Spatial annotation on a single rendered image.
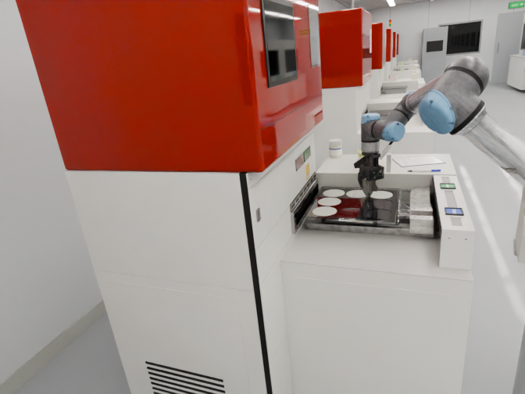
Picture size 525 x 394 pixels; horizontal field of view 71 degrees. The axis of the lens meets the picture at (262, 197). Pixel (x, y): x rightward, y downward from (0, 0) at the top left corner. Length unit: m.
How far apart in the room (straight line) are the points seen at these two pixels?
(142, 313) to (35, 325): 1.07
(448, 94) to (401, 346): 0.86
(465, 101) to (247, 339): 1.00
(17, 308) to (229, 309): 1.40
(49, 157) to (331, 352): 1.83
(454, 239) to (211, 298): 0.82
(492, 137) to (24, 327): 2.33
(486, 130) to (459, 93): 0.12
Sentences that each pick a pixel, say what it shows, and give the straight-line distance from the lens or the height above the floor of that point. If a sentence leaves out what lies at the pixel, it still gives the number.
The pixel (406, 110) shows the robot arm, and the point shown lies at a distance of 1.54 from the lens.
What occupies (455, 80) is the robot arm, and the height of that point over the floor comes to 1.41.
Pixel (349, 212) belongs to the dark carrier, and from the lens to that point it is 1.55.
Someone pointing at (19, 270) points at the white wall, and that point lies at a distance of 2.39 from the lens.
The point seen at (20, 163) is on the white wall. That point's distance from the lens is 2.34.
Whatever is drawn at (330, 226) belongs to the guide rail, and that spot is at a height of 0.84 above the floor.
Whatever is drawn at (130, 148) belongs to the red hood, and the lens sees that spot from 1.24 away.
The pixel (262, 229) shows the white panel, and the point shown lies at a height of 1.01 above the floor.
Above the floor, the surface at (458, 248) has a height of 0.90.
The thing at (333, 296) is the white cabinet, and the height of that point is 0.70.
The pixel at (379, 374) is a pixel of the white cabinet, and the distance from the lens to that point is 1.60.
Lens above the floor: 1.52
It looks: 20 degrees down
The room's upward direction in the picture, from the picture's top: 6 degrees counter-clockwise
